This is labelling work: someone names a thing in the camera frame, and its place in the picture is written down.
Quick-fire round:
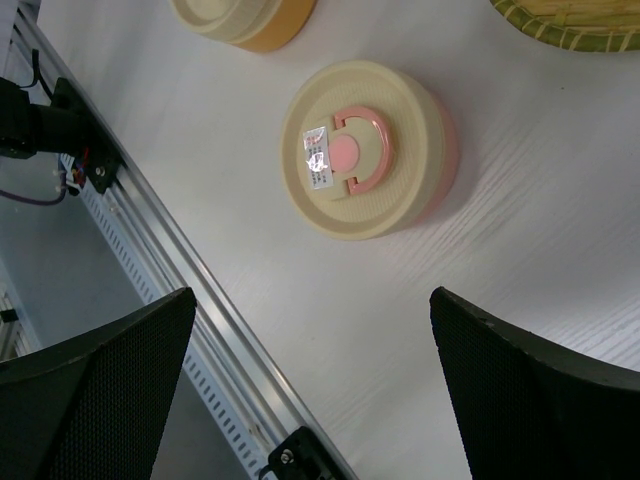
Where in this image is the aluminium mounting rail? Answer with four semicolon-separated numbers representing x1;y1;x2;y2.
14;7;361;480

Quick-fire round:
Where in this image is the yellow lunch box bowl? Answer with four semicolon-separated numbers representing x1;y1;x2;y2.
234;0;316;53

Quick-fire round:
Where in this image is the slotted cable duct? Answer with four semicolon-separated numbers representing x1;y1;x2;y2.
79;184;267;479

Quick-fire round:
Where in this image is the pink lunch box bowl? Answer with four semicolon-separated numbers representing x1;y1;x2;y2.
402;92;460;230

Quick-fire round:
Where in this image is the cream lid orange handle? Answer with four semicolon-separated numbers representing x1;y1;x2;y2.
170;0;279;43

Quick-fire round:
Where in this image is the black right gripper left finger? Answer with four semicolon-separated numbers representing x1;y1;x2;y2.
1;288;196;479

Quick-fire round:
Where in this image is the cream lid pink handle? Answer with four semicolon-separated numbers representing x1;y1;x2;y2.
280;60;443;241

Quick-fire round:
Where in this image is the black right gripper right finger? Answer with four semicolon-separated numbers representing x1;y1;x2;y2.
430;287;639;479

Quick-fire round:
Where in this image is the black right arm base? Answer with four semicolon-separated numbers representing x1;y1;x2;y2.
51;77;124;194

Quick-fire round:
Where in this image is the round bamboo tray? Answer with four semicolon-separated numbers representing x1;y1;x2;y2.
491;0;639;53

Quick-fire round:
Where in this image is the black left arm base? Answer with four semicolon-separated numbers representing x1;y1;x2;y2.
258;426;347;480

